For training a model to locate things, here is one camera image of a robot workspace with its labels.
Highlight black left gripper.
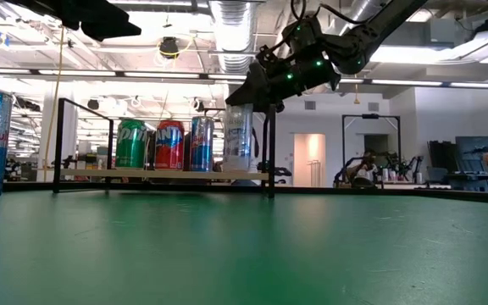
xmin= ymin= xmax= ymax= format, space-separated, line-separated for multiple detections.
xmin=14 ymin=0 xmax=142 ymax=42

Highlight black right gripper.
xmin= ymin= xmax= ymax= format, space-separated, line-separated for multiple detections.
xmin=225 ymin=16 xmax=341 ymax=112

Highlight tall white Celsius can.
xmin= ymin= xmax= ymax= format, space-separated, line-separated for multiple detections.
xmin=222 ymin=103 xmax=254 ymax=173

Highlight red Fanta can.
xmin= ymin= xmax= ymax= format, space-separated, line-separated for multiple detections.
xmin=154 ymin=119 xmax=186 ymax=171

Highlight green Sprite can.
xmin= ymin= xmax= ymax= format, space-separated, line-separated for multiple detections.
xmin=114 ymin=119 xmax=148 ymax=169

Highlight black hanging dome device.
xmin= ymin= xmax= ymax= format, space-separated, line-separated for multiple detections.
xmin=158 ymin=36 xmax=180 ymax=59

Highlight black teleoperation robot arms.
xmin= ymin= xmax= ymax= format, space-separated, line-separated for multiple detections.
xmin=332 ymin=152 xmax=425 ymax=190

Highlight long ceiling light strip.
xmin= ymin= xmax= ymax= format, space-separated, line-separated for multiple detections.
xmin=0 ymin=65 xmax=488 ymax=91

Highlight green table mat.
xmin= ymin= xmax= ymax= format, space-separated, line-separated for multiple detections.
xmin=0 ymin=188 xmax=488 ymax=305

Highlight black monitor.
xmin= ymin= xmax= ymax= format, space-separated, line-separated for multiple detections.
xmin=455 ymin=135 xmax=488 ymax=175

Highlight black desk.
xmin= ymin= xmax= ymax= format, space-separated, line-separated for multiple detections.
xmin=441 ymin=171 xmax=488 ymax=194

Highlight silver ventilation duct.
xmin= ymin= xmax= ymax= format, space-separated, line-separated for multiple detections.
xmin=208 ymin=0 xmax=266 ymax=109
xmin=341 ymin=0 xmax=383 ymax=26

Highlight black metal gantry frame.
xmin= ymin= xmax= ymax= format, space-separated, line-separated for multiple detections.
xmin=341 ymin=113 xmax=402 ymax=188

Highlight wooden shelf with black frame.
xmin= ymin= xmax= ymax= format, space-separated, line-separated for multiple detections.
xmin=53 ymin=97 xmax=277 ymax=200

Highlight black aluminium table frame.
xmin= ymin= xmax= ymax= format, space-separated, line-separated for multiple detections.
xmin=1 ymin=180 xmax=488 ymax=206

